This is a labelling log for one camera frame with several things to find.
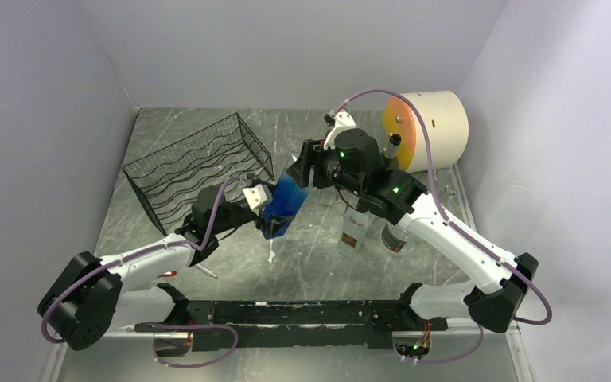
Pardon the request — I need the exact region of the dark wine bottle white neck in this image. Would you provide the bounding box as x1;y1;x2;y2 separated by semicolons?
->
382;133;402;170

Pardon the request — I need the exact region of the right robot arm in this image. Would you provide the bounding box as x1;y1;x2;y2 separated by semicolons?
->
286;128;539;333

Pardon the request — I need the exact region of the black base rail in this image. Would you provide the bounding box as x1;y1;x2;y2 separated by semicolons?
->
136;298;448;351

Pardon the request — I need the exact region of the black wire wine rack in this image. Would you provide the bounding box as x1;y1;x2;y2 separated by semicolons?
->
123;113;275;236

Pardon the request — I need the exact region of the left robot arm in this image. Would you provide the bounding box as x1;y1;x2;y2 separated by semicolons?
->
37;181;309;350

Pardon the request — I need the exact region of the blue square bottle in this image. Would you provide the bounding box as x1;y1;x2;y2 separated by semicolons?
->
262;169;310;240

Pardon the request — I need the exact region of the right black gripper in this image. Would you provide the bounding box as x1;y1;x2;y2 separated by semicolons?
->
287;138;366;198

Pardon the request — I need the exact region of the cream cylinder orange face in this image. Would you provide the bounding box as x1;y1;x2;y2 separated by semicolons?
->
383;91;469;173

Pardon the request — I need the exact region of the clear round bottle dark label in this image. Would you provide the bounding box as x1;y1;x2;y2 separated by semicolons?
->
380;223;418;255

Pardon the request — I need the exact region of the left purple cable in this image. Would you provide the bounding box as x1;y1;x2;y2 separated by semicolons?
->
41;176;254;345

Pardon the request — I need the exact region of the white pen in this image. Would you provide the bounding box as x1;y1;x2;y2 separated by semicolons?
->
194;264;219;279

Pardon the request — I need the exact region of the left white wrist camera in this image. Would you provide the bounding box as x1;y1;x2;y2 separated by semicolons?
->
242;183;274;215

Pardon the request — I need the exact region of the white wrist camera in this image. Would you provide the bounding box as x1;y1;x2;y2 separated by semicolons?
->
242;183;274;215
323;109;356;150

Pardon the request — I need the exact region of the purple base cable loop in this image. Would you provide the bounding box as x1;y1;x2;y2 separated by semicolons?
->
151;322;239;369

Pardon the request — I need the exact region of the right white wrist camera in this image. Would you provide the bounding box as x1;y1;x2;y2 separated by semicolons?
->
323;109;356;150

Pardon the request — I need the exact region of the clear square liquor bottle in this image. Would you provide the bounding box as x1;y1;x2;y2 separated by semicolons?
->
337;207;373;257

